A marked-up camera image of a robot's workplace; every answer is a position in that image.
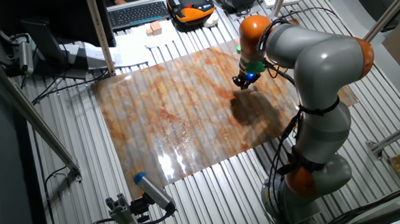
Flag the dark metal bar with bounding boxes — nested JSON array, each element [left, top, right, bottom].
[[341, 202, 400, 224]]

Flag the silver camera with black cable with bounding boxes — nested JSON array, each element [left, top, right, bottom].
[[16, 40, 35, 77]]

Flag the short aluminium profile stub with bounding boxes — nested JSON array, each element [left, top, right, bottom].
[[104, 192, 148, 224]]

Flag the white rounded object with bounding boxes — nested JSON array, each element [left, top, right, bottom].
[[203, 13, 221, 29]]

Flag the silver camera with blue cap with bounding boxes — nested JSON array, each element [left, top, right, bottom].
[[132, 170, 177, 216]]

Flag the tall aluminium profile post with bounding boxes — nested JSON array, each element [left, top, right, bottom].
[[84, 0, 116, 79]]

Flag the green camera mount plate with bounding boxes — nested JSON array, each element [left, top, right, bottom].
[[236, 43, 266, 75]]

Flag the black computer keyboard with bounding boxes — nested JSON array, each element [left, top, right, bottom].
[[106, 0, 171, 31]]

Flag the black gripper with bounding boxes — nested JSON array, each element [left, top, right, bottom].
[[232, 71, 262, 91]]

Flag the orange marble pattern mat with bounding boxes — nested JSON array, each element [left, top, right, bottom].
[[88, 31, 364, 203]]

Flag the black computer monitor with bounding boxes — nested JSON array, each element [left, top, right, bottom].
[[0, 0, 118, 84]]

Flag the long diagonal aluminium beam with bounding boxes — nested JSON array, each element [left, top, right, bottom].
[[0, 42, 84, 187]]

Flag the large wooden block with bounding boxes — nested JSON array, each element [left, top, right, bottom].
[[149, 20, 163, 36]]

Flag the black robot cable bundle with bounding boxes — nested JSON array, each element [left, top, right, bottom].
[[254, 4, 360, 224]]

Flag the aluminium frame bar with bracket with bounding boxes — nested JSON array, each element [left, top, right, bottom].
[[364, 118, 400, 161]]

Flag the black camera clamp bracket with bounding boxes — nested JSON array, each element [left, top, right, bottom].
[[128, 195, 152, 223]]

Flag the white paper sheets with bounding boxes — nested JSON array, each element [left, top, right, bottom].
[[68, 22, 184, 70]]

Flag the orange black teach pendant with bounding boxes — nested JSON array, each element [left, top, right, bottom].
[[165, 0, 217, 33]]

